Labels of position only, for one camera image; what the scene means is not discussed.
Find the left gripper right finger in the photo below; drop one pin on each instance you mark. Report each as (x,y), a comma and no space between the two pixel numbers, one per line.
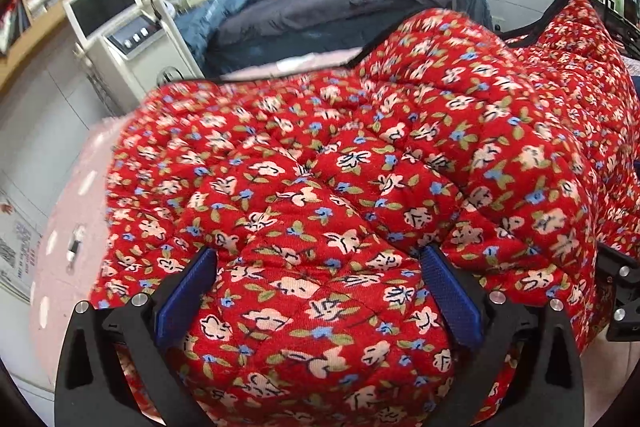
(516,365)

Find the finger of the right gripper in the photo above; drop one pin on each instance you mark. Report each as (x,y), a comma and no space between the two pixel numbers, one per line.
(622,274)

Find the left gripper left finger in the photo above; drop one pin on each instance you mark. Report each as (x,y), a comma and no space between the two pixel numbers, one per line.
(91,387)

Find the red floral quilted jacket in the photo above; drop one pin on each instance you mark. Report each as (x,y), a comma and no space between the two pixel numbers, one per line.
(317,191)

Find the pink polka dot blanket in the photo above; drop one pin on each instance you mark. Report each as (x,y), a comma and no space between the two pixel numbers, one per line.
(74,245)

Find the beige machine with screen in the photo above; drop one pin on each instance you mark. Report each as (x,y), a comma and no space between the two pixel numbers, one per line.
(128,48)

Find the dark grey bed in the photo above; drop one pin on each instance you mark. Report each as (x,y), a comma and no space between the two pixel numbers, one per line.
(272,30)

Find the wall poster with QR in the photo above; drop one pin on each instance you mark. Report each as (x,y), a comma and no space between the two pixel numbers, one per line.
(19,242)

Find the black wire rack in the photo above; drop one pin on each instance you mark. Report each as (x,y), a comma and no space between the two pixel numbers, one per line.
(624,33)

